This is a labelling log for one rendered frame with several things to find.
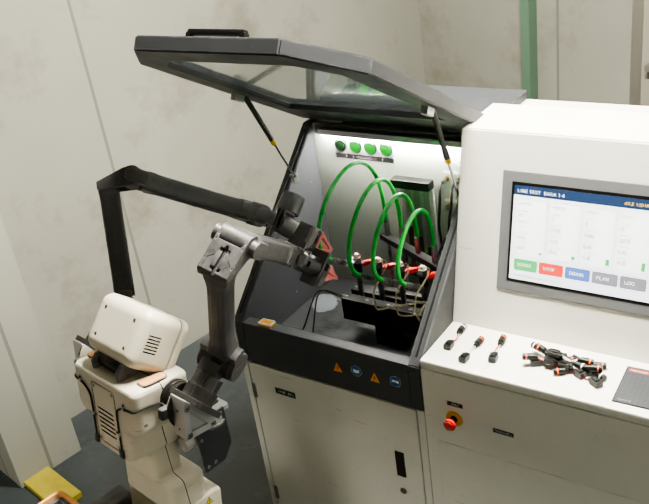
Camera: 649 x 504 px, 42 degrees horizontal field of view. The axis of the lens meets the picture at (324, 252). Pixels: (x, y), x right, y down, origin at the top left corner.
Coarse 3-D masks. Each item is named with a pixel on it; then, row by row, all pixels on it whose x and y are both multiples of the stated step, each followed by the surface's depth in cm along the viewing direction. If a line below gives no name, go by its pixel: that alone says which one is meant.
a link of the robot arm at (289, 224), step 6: (282, 210) 244; (276, 216) 245; (282, 216) 243; (294, 216) 245; (276, 222) 243; (282, 222) 242; (288, 222) 243; (294, 222) 245; (276, 228) 243; (282, 228) 242; (288, 228) 243; (294, 228) 244; (282, 234) 244; (288, 234) 244
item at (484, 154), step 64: (512, 128) 233; (576, 128) 226; (640, 128) 220; (512, 320) 244; (576, 320) 232; (640, 320) 222; (448, 384) 237; (448, 448) 249; (512, 448) 235; (576, 448) 222; (640, 448) 211
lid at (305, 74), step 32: (192, 32) 203; (224, 32) 198; (160, 64) 224; (192, 64) 227; (224, 64) 218; (256, 64) 211; (288, 64) 193; (320, 64) 187; (352, 64) 189; (384, 64) 195; (256, 96) 261; (288, 96) 260; (320, 96) 249; (352, 96) 239; (384, 96) 229; (416, 96) 211; (448, 96) 226; (448, 128) 262
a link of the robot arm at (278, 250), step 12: (216, 228) 181; (240, 228) 186; (264, 240) 191; (276, 240) 203; (252, 252) 179; (264, 252) 185; (276, 252) 202; (288, 252) 210; (300, 252) 217; (288, 264) 212
